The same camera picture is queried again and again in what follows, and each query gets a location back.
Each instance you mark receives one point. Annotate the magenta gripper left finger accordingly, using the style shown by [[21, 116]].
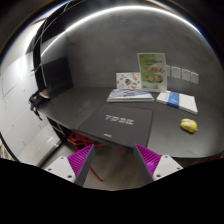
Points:
[[61, 167]]

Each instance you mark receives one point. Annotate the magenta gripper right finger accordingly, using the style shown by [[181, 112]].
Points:
[[154, 166]]

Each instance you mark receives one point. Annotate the black mouse pad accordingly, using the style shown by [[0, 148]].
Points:
[[122, 125]]

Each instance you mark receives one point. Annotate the yellow computer mouse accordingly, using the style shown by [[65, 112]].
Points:
[[189, 125]]

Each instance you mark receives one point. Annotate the red stool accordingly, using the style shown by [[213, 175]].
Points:
[[79, 140]]

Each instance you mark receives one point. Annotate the white and blue book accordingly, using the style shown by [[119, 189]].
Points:
[[178, 100]]

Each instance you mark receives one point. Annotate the black bag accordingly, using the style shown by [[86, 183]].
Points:
[[37, 99]]

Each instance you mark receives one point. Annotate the grey magazine stack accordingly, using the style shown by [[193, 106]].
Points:
[[130, 95]]

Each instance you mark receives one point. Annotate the white colourful card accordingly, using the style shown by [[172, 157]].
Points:
[[128, 80]]

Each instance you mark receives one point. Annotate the black monitor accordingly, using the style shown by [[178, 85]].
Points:
[[57, 76]]

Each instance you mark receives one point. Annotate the green standing menu sign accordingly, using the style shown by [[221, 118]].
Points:
[[152, 68]]

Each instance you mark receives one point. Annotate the white wall socket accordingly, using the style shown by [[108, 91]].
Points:
[[168, 70], [194, 78], [186, 75], [176, 72]]

